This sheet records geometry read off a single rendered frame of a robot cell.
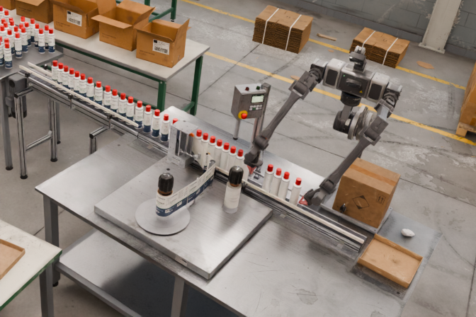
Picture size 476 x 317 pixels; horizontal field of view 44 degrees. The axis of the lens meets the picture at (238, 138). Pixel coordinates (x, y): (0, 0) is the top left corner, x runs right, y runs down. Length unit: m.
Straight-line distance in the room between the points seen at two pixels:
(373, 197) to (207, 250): 1.04
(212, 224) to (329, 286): 0.73
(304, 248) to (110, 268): 1.31
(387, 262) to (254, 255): 0.76
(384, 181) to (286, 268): 0.82
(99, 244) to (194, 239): 1.05
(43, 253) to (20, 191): 1.71
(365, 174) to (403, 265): 0.57
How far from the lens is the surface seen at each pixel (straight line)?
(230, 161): 3.69
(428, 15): 8.76
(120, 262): 4.06
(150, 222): 3.35
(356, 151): 3.37
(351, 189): 3.62
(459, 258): 5.15
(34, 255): 3.32
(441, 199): 5.70
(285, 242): 3.46
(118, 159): 3.89
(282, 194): 3.60
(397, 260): 3.58
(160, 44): 5.08
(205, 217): 3.43
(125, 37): 5.33
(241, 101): 3.48
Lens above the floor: 3.15
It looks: 33 degrees down
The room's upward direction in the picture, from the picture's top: 10 degrees clockwise
